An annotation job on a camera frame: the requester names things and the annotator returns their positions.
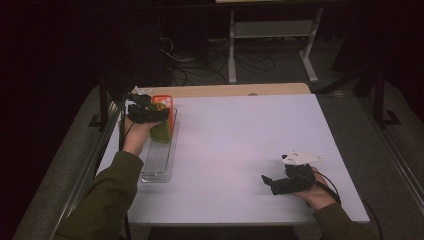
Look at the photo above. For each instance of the person's left hand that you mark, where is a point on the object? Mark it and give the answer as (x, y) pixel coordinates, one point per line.
(136, 136)

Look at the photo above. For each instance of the clear plastic rack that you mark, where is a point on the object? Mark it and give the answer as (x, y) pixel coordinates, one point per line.
(159, 160)

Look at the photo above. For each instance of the black metal stand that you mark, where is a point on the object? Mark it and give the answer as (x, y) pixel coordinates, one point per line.
(103, 106)
(380, 100)

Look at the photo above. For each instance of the person's right hand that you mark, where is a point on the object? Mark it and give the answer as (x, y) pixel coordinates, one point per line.
(316, 196)

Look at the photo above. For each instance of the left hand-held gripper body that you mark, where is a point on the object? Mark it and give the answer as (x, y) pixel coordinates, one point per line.
(141, 111)

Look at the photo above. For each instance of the green printed phone case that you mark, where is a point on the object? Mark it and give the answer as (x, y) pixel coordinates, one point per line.
(161, 132)

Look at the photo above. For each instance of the metal floor rail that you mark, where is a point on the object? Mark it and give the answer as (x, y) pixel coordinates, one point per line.
(400, 166)
(76, 196)

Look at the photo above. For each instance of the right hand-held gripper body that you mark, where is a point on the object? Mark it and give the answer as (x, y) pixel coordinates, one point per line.
(295, 181)

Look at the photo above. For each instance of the orange phone case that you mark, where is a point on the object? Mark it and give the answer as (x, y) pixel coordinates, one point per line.
(165, 100)

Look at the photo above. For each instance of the white metal desk frame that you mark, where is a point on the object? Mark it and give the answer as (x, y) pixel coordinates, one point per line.
(273, 30)

